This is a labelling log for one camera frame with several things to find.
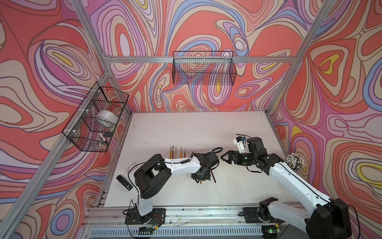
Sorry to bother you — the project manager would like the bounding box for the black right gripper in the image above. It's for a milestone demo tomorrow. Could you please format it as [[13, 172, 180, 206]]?
[[221, 150, 257, 165]]

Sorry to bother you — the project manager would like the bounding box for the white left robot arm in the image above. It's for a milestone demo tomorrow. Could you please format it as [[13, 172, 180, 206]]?
[[133, 151, 219, 217]]

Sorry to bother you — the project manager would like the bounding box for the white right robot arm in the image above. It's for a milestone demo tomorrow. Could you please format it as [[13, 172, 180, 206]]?
[[221, 135, 352, 239]]

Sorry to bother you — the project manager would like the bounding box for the clear cup of craft knives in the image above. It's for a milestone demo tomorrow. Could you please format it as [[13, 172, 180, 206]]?
[[286, 153, 305, 171]]

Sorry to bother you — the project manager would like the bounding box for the small white red card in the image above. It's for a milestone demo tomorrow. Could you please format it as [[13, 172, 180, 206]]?
[[125, 162, 137, 173]]

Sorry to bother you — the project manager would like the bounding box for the white tape roll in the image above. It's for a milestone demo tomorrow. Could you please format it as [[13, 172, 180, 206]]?
[[95, 110, 118, 127]]

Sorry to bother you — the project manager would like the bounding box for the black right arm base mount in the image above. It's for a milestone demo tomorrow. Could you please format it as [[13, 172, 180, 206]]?
[[238, 197, 284, 224]]

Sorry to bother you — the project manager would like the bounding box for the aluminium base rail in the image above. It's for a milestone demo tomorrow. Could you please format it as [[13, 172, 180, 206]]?
[[78, 205, 293, 239]]

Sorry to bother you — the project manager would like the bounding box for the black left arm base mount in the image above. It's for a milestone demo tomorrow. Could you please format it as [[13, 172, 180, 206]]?
[[122, 197, 166, 226]]

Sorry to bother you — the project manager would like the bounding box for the black wire basket back wall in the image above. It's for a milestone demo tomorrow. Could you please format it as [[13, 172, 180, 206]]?
[[172, 50, 237, 86]]

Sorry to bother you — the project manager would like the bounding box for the black wire basket wall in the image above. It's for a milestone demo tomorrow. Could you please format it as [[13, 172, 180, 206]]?
[[62, 83, 129, 152], [172, 50, 237, 86]]

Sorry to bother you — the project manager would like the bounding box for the black wire basket left wall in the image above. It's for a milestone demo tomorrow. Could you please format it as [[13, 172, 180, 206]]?
[[62, 83, 129, 152]]

